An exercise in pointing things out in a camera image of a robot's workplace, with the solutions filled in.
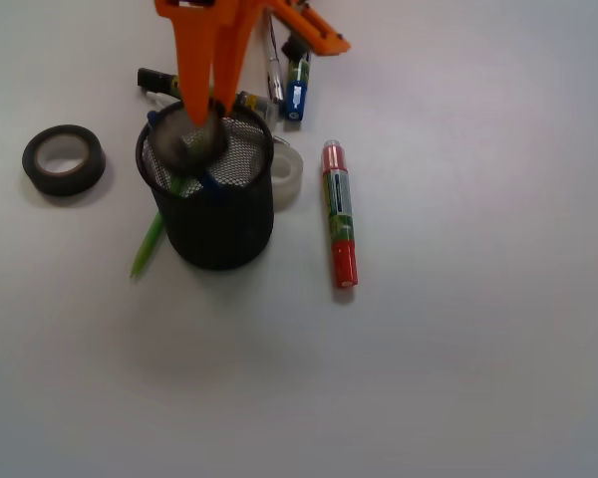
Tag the green plastic pen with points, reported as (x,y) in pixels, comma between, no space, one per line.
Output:
(147,247)

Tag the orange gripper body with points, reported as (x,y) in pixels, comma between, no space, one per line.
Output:
(303,21)

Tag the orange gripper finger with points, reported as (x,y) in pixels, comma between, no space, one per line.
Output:
(231,60)
(192,65)

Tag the black electrical tape roll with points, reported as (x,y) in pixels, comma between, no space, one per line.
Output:
(64,160)

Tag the translucent clear tape roll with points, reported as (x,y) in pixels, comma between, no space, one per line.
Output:
(286,174)

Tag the black mesh pen holder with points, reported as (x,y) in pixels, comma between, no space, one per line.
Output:
(230,228)

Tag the red green whiteboard marker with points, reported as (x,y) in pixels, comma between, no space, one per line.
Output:
(339,211)

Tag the silver metal pen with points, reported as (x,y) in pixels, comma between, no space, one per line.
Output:
(274,75)

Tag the blue green whiteboard marker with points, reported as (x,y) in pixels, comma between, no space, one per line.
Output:
(297,87)

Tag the blue pen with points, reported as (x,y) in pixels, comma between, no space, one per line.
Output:
(180,183)

